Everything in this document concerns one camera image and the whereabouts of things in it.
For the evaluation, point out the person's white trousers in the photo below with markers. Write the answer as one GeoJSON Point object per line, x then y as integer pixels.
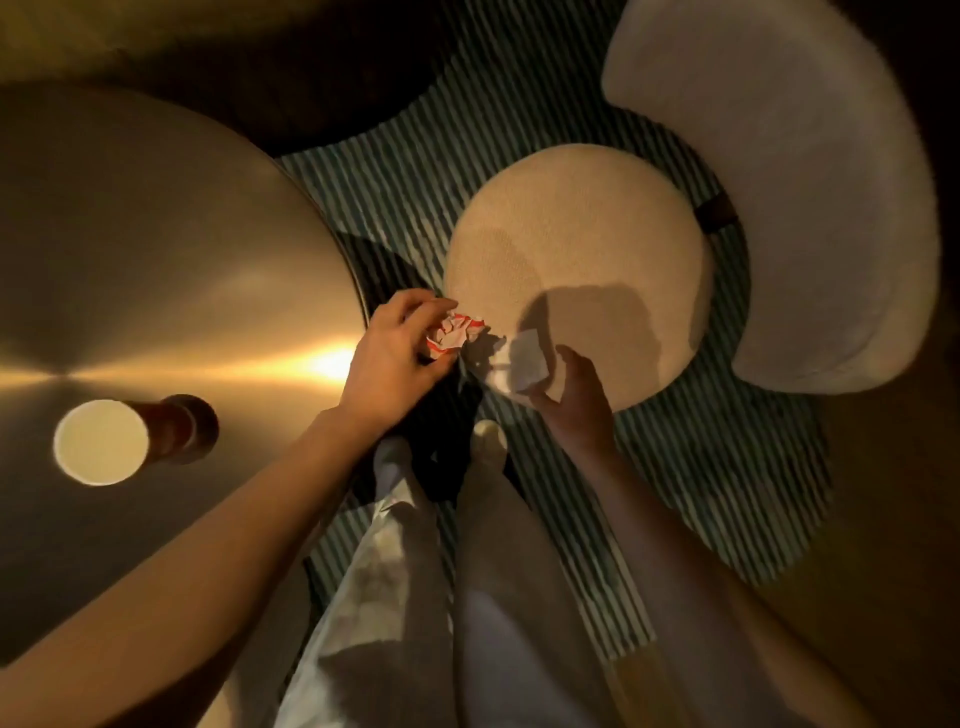
{"type": "Point", "coordinates": [510, 600]}

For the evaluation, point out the person's left forearm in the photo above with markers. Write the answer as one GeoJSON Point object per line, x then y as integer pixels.
{"type": "Point", "coordinates": [187, 570]}

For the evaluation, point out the person's white shoe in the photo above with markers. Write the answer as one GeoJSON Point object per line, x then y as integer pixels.
{"type": "Point", "coordinates": [393, 454]}
{"type": "Point", "coordinates": [489, 439]}

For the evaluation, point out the person's left hand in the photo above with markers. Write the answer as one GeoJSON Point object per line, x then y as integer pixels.
{"type": "Point", "coordinates": [390, 367]}

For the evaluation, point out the person's right forearm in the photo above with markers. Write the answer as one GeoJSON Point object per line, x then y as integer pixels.
{"type": "Point", "coordinates": [697, 600]}

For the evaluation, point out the white boucle armchair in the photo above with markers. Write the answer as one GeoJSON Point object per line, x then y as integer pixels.
{"type": "Point", "coordinates": [585, 247]}

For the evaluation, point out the white napkin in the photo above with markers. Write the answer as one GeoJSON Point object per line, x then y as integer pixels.
{"type": "Point", "coordinates": [529, 360]}

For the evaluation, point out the person's right hand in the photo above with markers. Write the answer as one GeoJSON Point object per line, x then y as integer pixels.
{"type": "Point", "coordinates": [581, 420]}

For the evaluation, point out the striped blue-green rug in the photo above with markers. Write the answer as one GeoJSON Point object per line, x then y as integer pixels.
{"type": "Point", "coordinates": [420, 172]}

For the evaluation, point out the round brass coffee table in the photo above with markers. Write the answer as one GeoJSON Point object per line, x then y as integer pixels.
{"type": "Point", "coordinates": [165, 247]}

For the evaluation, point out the red white wrapper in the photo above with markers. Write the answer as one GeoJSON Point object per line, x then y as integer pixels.
{"type": "Point", "coordinates": [454, 334]}

